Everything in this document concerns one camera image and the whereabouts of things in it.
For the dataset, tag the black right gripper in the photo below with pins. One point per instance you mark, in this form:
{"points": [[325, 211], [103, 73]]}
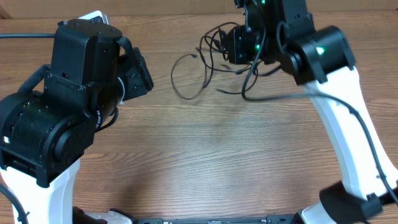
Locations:
{"points": [[236, 45]]}

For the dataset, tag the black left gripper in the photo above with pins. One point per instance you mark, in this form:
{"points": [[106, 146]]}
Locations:
{"points": [[133, 68]]}

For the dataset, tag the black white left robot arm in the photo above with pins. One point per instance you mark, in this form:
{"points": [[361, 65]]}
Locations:
{"points": [[51, 120]]}

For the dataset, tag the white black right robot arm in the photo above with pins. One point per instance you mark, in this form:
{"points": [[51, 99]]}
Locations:
{"points": [[322, 63]]}

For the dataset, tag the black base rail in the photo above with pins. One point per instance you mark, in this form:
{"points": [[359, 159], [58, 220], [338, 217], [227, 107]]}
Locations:
{"points": [[202, 220]]}

